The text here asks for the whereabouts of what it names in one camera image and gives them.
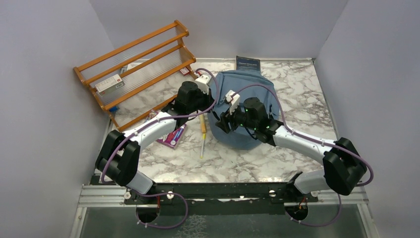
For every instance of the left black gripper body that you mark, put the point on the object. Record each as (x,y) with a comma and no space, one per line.
(201,100)

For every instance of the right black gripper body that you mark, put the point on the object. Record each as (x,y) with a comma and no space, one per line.
(237,118)

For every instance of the blue backpack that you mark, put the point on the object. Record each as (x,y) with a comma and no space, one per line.
(253,84)

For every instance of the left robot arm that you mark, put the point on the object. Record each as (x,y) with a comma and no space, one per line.
(119,156)

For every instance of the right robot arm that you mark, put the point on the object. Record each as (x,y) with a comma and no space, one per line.
(342,166)

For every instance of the orange highlighter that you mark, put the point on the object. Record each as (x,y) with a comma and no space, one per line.
(203,123)

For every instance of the yellow capped pen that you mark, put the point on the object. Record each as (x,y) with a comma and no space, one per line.
(203,145)

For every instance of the small red white box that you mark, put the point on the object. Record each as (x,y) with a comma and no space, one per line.
(184,71)

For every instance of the purple stationery package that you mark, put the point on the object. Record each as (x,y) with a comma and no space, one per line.
(172,139)

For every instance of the dark blue book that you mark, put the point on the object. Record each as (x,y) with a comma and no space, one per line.
(247,64)

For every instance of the wooden shelf rack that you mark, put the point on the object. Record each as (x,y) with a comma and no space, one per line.
(149,67)

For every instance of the white box on shelf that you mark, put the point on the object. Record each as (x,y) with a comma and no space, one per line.
(109,85)

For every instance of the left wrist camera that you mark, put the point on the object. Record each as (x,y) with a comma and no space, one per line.
(203,83)

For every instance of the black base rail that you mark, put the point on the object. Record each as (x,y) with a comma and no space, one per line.
(212,199)

